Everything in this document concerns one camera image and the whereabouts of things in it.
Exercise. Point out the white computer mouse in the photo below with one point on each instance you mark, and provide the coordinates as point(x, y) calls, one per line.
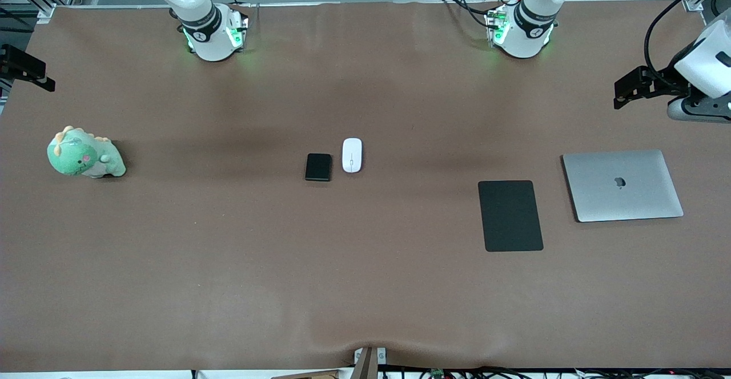
point(352, 155)

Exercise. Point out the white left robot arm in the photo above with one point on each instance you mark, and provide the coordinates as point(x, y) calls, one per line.
point(525, 36)

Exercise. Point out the black mouse pad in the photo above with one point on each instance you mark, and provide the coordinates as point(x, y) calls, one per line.
point(510, 216)

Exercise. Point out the black phone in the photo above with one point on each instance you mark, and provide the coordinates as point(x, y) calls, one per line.
point(318, 167)

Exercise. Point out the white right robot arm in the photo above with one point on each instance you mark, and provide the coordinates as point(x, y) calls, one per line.
point(208, 42)

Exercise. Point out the camera mount post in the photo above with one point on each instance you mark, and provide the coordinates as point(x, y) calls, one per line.
point(365, 365)

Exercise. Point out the green dinosaur plush toy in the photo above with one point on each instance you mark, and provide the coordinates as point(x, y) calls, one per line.
point(74, 156)

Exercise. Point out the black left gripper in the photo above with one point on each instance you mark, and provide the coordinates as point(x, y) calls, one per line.
point(667, 78)

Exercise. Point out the silver laptop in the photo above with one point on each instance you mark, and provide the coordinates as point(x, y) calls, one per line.
point(622, 196)

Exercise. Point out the brown table cover cloth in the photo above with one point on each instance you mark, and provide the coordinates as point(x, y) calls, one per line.
point(365, 265)

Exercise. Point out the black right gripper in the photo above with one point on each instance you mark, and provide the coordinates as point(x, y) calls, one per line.
point(17, 64)

